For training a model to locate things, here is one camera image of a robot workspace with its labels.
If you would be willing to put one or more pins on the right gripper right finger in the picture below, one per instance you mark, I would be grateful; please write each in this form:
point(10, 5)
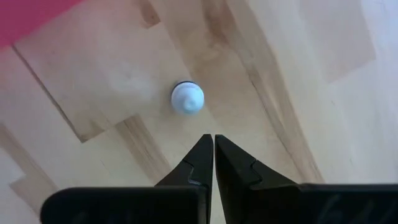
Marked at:
point(280, 205)

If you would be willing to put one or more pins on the small white round cap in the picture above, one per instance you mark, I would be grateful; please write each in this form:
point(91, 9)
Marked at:
point(187, 98)

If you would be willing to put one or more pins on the pink translucent plastic bin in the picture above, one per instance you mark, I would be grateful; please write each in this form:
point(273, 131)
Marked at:
point(25, 15)

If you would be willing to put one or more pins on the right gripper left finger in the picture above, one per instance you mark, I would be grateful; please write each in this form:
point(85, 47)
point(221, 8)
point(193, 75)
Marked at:
point(140, 205)

